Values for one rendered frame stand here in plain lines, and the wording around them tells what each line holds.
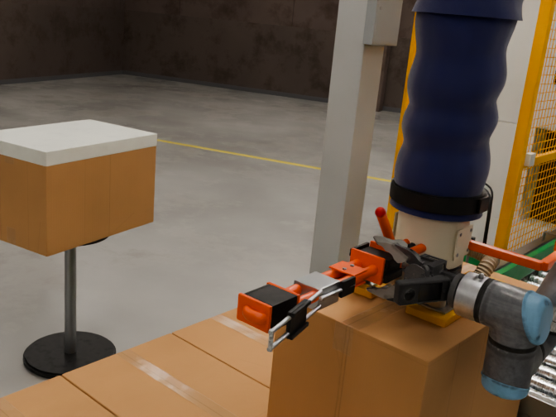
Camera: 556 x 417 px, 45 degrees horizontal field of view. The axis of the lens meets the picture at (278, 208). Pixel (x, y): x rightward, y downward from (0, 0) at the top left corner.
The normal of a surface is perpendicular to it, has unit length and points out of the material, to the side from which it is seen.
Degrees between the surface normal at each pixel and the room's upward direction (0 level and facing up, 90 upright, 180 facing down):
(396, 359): 90
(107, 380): 0
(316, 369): 90
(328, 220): 90
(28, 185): 90
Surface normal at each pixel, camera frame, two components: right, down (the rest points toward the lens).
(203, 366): 0.09, -0.95
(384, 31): 0.75, 0.25
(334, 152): -0.65, 0.16
